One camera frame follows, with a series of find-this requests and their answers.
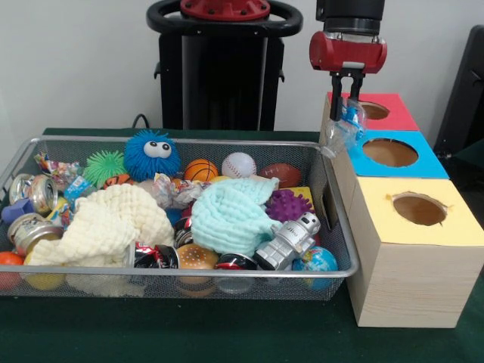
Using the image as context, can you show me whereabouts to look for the shallow wire mesh bin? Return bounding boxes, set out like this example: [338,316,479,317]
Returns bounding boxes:
[0,135,360,302]

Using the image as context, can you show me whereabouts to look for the small brown football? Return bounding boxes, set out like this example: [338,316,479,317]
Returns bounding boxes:
[258,163,303,189]

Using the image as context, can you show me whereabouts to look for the black office chair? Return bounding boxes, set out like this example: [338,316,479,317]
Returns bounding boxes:
[433,24,484,152]

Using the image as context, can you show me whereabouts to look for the cream waffle cloth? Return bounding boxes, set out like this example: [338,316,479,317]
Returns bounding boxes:
[28,184,175,268]

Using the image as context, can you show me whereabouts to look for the mint green waffle cloth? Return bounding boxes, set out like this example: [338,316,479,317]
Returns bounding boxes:
[190,176,284,258]

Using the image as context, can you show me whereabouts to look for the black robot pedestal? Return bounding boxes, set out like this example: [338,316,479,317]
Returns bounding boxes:
[146,0,303,132]

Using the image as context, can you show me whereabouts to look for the wooden box three holes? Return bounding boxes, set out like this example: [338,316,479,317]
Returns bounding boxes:
[318,92,484,328]

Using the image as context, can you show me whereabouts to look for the green spiky rubber ball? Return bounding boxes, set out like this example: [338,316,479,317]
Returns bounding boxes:
[82,150,128,189]

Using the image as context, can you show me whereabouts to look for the black cable loop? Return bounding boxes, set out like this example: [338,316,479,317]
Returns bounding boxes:
[131,113,152,130]

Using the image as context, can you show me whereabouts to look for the small orange basketball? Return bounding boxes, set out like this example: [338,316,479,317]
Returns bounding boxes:
[184,158,220,182]

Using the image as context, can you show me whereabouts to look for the silver toy robot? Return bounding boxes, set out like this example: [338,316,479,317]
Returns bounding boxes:
[252,210,321,271]

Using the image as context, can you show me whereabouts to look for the blue globe ball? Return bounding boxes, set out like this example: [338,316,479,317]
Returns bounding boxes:
[291,245,340,291]

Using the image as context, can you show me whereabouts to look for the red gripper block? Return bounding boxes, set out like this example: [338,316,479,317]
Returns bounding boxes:
[309,30,389,121]

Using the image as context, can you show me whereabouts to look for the purple spiky ball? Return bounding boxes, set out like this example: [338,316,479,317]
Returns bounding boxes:
[265,188,313,223]

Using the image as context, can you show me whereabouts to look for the dark green table cloth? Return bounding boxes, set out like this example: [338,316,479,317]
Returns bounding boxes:
[0,127,484,363]

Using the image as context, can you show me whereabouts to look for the small white baseball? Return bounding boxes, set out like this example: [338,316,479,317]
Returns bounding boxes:
[221,152,257,178]

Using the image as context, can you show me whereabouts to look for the blue fuzzy googly-eye ball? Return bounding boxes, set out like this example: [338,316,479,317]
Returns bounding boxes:
[123,129,182,182]

